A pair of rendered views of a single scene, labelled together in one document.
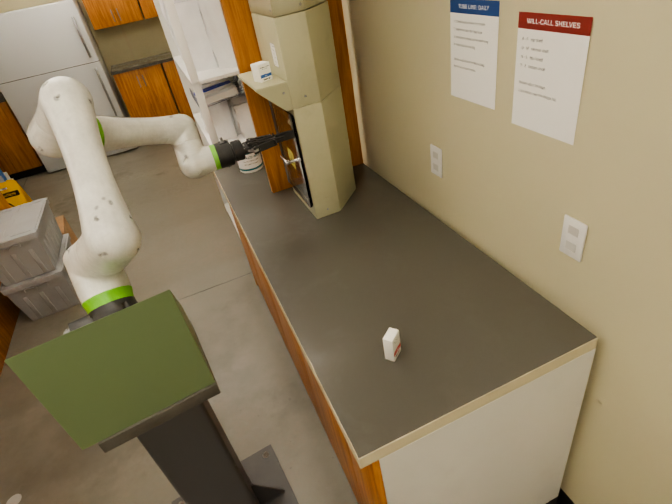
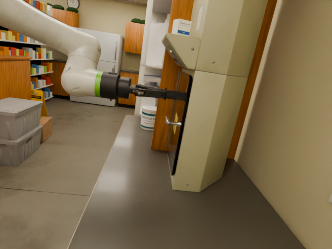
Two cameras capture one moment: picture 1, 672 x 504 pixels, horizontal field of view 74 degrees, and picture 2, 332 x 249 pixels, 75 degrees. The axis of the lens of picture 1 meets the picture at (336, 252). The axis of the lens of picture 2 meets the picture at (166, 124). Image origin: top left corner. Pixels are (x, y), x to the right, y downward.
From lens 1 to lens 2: 0.99 m
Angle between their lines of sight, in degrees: 20
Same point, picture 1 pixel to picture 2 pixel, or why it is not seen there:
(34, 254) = (8, 125)
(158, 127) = (55, 27)
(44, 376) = not seen: outside the picture
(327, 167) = (204, 144)
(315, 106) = (219, 77)
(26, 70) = not seen: hidden behind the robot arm
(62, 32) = (109, 45)
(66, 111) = not seen: outside the picture
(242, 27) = (183, 8)
